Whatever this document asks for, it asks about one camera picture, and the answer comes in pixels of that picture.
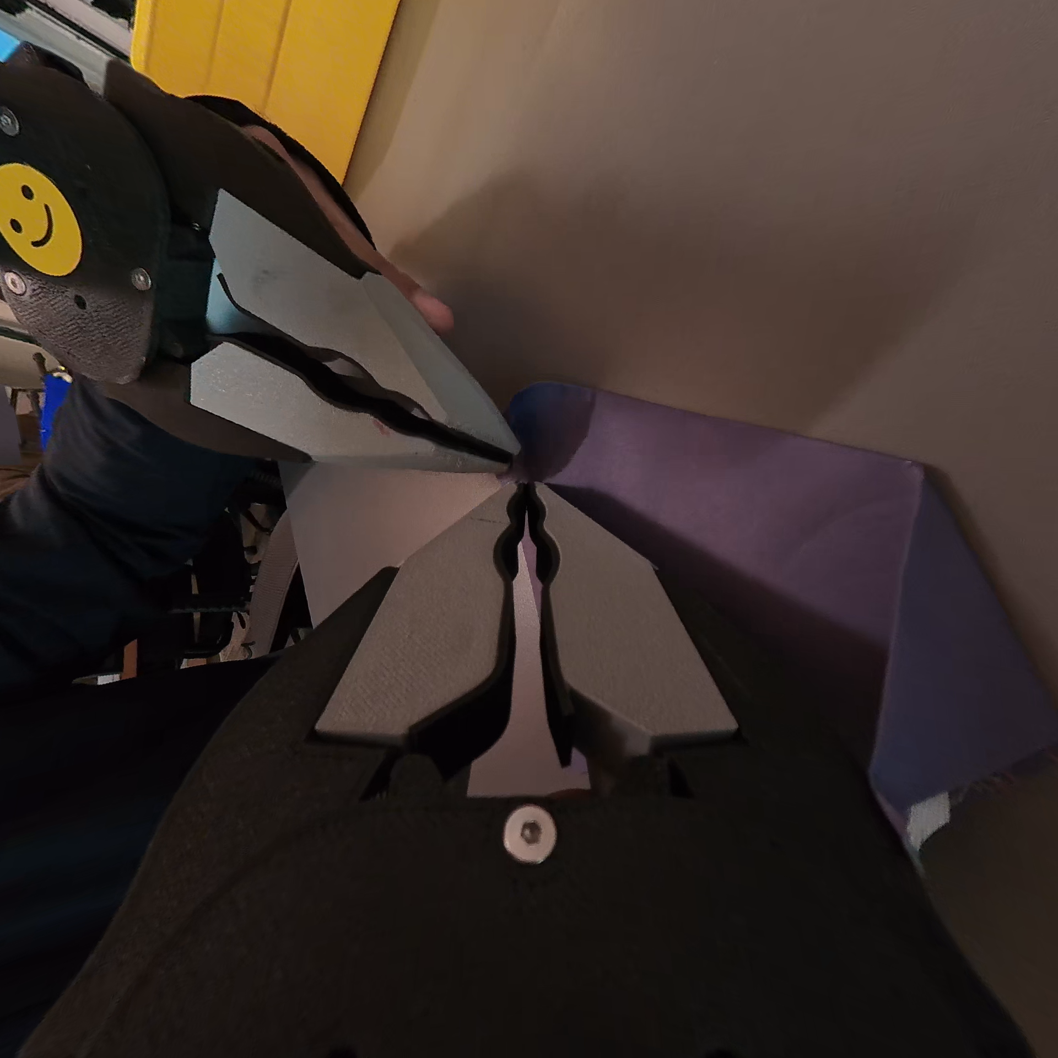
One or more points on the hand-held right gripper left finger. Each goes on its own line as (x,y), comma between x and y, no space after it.
(430,645)

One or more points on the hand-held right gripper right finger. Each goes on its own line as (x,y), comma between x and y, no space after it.
(628,653)

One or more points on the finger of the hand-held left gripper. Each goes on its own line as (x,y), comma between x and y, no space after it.
(331,306)
(273,413)

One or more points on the purple paper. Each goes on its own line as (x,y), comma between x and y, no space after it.
(744,512)

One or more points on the person's left hand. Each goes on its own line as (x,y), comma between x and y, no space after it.
(421,307)

